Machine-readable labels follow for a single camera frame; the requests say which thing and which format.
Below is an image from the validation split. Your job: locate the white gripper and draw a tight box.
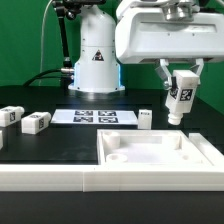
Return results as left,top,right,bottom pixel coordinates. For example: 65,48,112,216
115,7,224,90

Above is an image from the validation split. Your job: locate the white square table top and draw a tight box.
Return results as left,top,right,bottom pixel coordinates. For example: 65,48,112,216
97,129,212,166

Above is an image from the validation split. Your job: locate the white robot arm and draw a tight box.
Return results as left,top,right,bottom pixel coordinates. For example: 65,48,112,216
72,0,224,93

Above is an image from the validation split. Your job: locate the small white tagged block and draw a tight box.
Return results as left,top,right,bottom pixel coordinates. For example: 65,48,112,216
138,109,152,130

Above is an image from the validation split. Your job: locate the white tag sheet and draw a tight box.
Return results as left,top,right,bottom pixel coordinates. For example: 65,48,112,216
51,109,138,125

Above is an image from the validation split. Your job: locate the white U-shaped fence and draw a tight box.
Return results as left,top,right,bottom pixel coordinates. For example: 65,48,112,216
0,133,224,192

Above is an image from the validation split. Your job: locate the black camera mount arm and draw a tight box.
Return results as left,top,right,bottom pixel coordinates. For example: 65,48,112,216
52,0,106,68

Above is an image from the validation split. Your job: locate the white cable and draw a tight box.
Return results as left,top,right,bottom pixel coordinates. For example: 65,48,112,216
39,0,54,86

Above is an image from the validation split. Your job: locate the black cable bundle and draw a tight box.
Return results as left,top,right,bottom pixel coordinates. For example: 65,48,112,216
22,68,75,88

